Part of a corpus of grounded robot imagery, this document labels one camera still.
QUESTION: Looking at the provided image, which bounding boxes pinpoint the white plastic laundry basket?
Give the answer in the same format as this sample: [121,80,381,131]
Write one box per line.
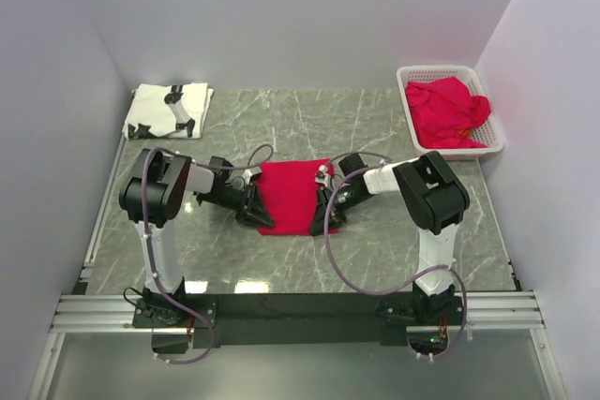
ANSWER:
[396,64,504,160]

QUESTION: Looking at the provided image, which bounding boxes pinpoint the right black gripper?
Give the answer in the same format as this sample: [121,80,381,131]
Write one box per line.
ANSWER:
[308,185,368,237]

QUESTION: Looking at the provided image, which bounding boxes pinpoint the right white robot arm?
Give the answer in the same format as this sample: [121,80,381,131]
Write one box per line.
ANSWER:
[308,151,470,324]

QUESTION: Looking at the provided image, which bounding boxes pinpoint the red shirts in basket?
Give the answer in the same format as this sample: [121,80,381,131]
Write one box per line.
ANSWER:
[405,77,491,150]

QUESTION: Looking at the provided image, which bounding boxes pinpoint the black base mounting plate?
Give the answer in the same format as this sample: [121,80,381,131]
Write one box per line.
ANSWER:
[132,292,464,348]

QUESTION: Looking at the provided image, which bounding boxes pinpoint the folded white printed t-shirt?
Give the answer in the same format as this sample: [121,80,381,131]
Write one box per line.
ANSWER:
[122,83,215,140]

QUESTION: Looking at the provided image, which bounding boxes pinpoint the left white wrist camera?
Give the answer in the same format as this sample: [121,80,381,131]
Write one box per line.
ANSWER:
[242,166,263,185]

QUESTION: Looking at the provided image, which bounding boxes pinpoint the red t-shirt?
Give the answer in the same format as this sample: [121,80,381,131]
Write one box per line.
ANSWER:
[257,159,326,236]

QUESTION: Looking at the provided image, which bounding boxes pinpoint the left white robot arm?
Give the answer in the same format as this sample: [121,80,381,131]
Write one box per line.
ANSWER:
[119,147,276,327]

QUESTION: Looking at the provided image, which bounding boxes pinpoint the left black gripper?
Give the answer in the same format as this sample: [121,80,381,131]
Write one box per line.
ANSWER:
[200,183,274,229]

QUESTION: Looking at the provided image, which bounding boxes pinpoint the aluminium frame rail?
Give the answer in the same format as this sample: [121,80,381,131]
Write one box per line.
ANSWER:
[50,291,546,333]

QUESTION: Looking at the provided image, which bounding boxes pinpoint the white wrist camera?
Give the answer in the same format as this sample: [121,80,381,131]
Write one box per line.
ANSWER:
[315,165,332,188]
[242,166,263,185]

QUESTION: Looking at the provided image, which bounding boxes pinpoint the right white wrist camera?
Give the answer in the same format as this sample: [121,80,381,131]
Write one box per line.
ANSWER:
[315,165,332,188]

